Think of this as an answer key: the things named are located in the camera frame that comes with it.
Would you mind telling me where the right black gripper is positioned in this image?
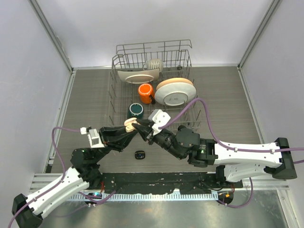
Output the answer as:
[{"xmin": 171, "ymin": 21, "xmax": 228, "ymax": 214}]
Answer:
[{"xmin": 133, "ymin": 118, "xmax": 184, "ymax": 160}]

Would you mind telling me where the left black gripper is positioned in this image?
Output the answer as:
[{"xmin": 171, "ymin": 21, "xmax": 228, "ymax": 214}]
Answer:
[{"xmin": 92, "ymin": 124, "xmax": 137, "ymax": 163}]

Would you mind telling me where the cream square earbud case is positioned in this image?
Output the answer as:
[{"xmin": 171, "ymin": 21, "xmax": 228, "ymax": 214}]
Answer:
[{"xmin": 124, "ymin": 117, "xmax": 138, "ymax": 133}]

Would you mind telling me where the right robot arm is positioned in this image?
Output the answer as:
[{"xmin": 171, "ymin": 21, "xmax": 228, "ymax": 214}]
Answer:
[{"xmin": 132, "ymin": 120, "xmax": 297, "ymax": 188}]

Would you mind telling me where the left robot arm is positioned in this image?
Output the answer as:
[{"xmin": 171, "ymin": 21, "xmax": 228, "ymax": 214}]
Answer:
[{"xmin": 12, "ymin": 126, "xmax": 137, "ymax": 228}]

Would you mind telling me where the dark green ceramic mug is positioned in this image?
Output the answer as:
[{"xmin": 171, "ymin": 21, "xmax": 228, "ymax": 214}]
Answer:
[{"xmin": 127, "ymin": 103, "xmax": 144, "ymax": 119}]

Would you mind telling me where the orange ceramic mug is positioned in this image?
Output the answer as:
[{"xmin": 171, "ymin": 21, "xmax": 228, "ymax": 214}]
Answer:
[{"xmin": 138, "ymin": 83, "xmax": 155, "ymax": 105}]

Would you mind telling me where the cream oval dish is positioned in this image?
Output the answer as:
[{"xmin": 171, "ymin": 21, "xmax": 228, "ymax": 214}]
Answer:
[{"xmin": 117, "ymin": 69, "xmax": 160, "ymax": 84}]

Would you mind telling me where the beige ceramic plate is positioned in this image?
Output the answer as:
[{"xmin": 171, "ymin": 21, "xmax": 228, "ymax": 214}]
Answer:
[{"xmin": 156, "ymin": 77, "xmax": 193, "ymax": 90}]

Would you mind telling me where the striped grey white cup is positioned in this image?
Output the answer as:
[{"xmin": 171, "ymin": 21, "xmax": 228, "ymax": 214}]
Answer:
[{"xmin": 142, "ymin": 59, "xmax": 164, "ymax": 72}]

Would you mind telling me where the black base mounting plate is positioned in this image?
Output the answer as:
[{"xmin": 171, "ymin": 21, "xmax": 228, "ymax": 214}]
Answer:
[{"xmin": 100, "ymin": 172, "xmax": 243, "ymax": 195}]

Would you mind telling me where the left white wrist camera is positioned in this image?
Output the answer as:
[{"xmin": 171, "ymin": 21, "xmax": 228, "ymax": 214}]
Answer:
[{"xmin": 80, "ymin": 127, "xmax": 105, "ymax": 148}]

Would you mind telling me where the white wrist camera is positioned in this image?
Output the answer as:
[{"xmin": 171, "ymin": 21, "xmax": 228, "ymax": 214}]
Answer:
[
  {"xmin": 80, "ymin": 127, "xmax": 105, "ymax": 148},
  {"xmin": 148, "ymin": 109, "xmax": 171, "ymax": 136}
]

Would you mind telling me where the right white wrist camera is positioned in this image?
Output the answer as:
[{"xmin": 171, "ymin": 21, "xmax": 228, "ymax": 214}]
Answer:
[{"xmin": 148, "ymin": 109, "xmax": 171, "ymax": 136}]

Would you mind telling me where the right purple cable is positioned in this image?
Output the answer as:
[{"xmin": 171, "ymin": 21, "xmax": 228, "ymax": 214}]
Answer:
[{"xmin": 160, "ymin": 97, "xmax": 304, "ymax": 209}]

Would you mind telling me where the purple cable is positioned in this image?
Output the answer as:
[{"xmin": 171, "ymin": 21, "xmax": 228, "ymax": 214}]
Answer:
[
  {"xmin": 8, "ymin": 126, "xmax": 117, "ymax": 228},
  {"xmin": 160, "ymin": 97, "xmax": 304, "ymax": 209}
]

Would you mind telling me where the white plate with foot ring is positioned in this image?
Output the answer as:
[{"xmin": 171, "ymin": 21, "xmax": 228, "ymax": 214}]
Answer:
[{"xmin": 154, "ymin": 82, "xmax": 197, "ymax": 106}]

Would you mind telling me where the grey wire dish rack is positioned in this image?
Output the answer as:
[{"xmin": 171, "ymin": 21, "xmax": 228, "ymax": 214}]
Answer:
[{"xmin": 107, "ymin": 39, "xmax": 196, "ymax": 126}]

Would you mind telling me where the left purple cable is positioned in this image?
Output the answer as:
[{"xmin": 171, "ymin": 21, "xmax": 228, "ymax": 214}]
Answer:
[{"xmin": 8, "ymin": 126, "xmax": 117, "ymax": 228}]

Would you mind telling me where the white perforated cable rail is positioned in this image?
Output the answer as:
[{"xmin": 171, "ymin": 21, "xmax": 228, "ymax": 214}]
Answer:
[{"xmin": 68, "ymin": 191, "xmax": 219, "ymax": 201}]

